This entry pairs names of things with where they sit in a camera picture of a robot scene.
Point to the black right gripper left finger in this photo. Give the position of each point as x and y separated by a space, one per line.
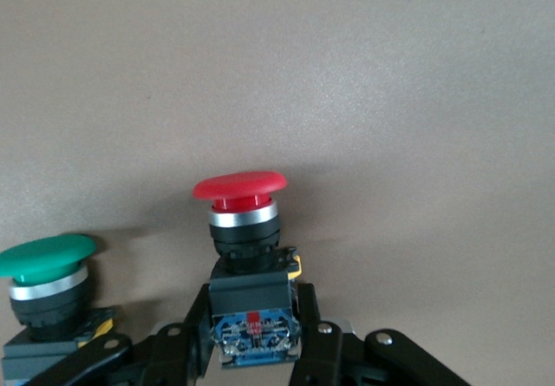
173 351

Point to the green mushroom push button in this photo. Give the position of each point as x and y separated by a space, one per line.
43 256

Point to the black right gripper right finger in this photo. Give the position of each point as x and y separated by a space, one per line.
321 355

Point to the brown table mat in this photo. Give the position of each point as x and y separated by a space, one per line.
277 78

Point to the red mushroom push button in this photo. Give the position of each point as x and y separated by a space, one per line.
243 230

